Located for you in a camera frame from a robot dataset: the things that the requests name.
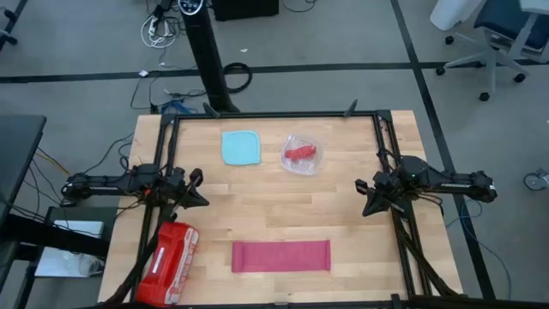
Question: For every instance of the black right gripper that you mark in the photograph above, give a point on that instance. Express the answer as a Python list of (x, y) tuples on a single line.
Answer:
[(386, 182)]

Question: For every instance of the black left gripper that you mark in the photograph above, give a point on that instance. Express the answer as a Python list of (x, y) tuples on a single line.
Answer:
[(178, 186)]

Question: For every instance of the pink elastic bandage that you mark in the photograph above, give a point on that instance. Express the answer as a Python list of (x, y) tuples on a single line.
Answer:
[(281, 256)]

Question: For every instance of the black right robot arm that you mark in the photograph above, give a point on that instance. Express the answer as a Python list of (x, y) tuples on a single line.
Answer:
[(450, 185)]

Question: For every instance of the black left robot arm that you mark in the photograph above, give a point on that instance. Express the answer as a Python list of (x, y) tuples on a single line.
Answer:
[(107, 183)]

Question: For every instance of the light blue container lid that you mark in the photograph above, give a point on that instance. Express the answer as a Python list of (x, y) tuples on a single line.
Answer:
[(241, 148)]

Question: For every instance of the red plastic case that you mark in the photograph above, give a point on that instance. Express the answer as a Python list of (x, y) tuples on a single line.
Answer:
[(169, 262)]

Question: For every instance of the clear plastic container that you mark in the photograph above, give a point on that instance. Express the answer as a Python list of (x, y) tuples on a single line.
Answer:
[(318, 165)]

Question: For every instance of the white box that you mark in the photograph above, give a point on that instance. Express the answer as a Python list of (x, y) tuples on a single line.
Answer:
[(79, 228)]

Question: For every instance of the clear plastic bottle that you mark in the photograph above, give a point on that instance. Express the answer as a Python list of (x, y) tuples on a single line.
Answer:
[(86, 264)]

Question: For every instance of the white paper scrap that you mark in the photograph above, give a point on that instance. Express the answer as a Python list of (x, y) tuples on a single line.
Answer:
[(143, 74)]

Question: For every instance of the black tower fan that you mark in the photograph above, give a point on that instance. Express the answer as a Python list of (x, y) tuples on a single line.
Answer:
[(206, 51)]

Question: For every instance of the black side stand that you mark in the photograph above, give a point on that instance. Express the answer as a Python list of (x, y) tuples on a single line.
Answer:
[(43, 236)]

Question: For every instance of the grey caster wheel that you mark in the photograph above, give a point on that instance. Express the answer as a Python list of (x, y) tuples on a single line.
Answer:
[(535, 181)]

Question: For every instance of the black desk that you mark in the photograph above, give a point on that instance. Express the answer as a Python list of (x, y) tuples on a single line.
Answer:
[(17, 150)]

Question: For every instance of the black box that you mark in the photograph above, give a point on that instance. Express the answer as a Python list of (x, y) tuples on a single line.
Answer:
[(244, 8)]

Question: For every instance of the white waste bin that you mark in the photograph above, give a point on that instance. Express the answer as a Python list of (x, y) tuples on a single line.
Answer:
[(450, 13)]

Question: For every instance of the office chair blue seat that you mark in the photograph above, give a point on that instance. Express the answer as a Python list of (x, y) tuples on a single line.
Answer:
[(510, 19)]

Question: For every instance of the black chair base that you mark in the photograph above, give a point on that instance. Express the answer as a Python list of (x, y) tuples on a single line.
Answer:
[(8, 39)]

